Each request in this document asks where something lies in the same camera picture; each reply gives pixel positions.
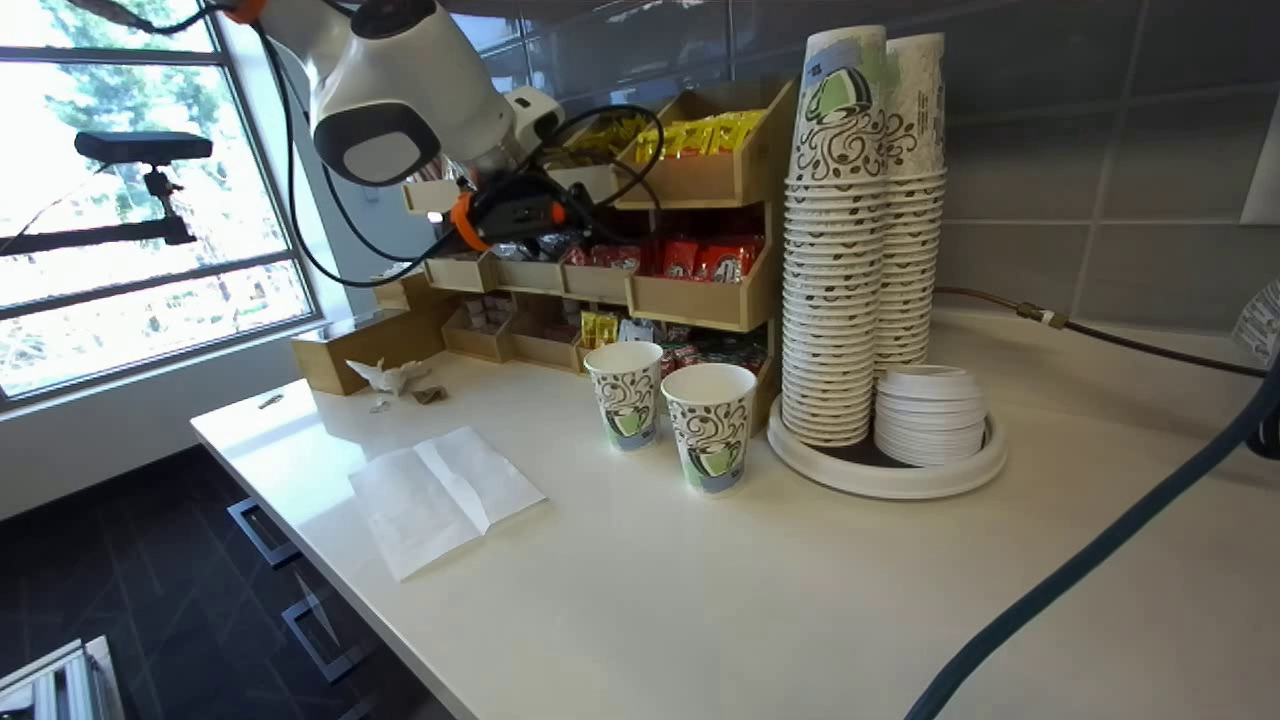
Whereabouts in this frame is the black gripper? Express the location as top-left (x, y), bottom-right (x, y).
top-left (472, 172), bottom-right (610, 251)

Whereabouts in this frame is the narrow bamboo organizer rack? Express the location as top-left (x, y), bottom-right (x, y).
top-left (556, 117), bottom-right (643, 376)
top-left (482, 155), bottom-right (591, 376)
top-left (614, 78), bottom-right (801, 434)

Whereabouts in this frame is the yellow mustard packets pile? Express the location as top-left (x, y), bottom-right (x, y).
top-left (650, 109), bottom-right (771, 166)
top-left (563, 117), bottom-right (656, 172)

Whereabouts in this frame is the yellow sauce packet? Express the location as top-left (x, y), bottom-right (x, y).
top-left (574, 310), bottom-right (623, 354)

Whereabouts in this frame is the wide bamboo organizer rack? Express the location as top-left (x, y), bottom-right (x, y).
top-left (394, 245), bottom-right (517, 365)

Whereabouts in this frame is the patterned paper cup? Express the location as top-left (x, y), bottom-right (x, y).
top-left (656, 359), bottom-right (761, 498)
top-left (581, 340), bottom-right (669, 453)

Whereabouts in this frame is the tall stack of paper cups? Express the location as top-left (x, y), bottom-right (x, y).
top-left (776, 19), bottom-right (895, 453)
top-left (875, 31), bottom-right (951, 376)

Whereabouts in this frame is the white crumpled wrapper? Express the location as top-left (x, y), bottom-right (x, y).
top-left (341, 354), bottom-right (435, 404)

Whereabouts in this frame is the low bamboo tray box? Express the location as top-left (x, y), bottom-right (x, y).
top-left (288, 311), bottom-right (453, 400)

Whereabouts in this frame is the white paper napkin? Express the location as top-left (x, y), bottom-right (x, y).
top-left (347, 425), bottom-right (553, 584)

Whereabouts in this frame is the white round tray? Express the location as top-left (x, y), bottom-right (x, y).
top-left (761, 397), bottom-right (1011, 506)

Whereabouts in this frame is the stack of white lids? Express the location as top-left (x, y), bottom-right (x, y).
top-left (872, 359), bottom-right (992, 471)

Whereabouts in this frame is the window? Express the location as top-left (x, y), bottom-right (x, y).
top-left (0, 0), bottom-right (322, 404)

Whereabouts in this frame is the orange mount piece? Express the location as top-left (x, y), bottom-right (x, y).
top-left (447, 192), bottom-right (488, 257)

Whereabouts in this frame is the metal drawer handle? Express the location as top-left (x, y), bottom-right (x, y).
top-left (274, 592), bottom-right (376, 685)
top-left (222, 491), bottom-right (302, 574)

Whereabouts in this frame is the black camera on stand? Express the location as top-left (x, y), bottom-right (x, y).
top-left (70, 130), bottom-right (215, 172)

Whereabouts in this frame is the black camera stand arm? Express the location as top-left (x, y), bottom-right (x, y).
top-left (0, 166), bottom-right (205, 260)

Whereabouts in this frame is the thin cable along wall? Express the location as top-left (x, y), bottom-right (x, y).
top-left (930, 285), bottom-right (1256, 374)

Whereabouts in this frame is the long dark cable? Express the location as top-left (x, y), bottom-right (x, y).
top-left (904, 386), bottom-right (1280, 720)

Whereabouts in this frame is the grey metal frame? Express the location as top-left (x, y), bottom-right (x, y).
top-left (0, 636), bottom-right (130, 720)

